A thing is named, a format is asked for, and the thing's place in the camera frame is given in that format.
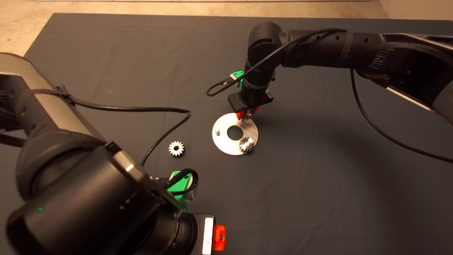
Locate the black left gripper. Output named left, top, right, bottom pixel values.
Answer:
left=192, top=214, right=227, bottom=255

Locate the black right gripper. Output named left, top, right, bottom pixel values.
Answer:
left=228, top=89, right=274, bottom=121

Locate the round metal carrier plate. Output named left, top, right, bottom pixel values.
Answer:
left=212, top=112, right=259, bottom=156

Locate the dark grey table cloth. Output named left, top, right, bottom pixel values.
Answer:
left=0, top=13, right=453, bottom=255

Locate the green right camera mount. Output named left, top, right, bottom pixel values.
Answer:
left=231, top=70, right=245, bottom=90

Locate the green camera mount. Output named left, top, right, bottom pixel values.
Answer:
left=231, top=70, right=245, bottom=90
left=168, top=171, right=194, bottom=212

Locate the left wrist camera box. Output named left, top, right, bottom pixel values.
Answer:
left=186, top=175, right=200, bottom=202

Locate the green left camera mount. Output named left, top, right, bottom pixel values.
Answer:
left=168, top=171, right=194, bottom=212

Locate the black left camera cable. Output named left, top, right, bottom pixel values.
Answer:
left=25, top=85, right=200, bottom=196

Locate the black camera cable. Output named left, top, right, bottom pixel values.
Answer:
left=206, top=28, right=453, bottom=164
left=25, top=85, right=200, bottom=196

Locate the black right camera cable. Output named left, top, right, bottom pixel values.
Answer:
left=206, top=28, right=453, bottom=164

